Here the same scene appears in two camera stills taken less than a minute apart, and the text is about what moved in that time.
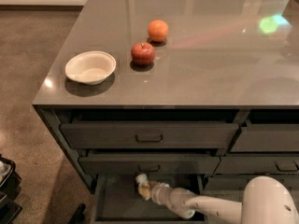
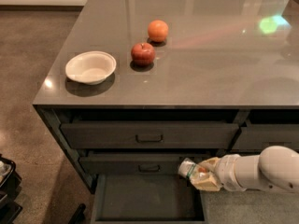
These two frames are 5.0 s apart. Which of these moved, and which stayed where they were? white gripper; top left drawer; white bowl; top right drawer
Moved: white gripper
Stayed: top right drawer; white bowl; top left drawer
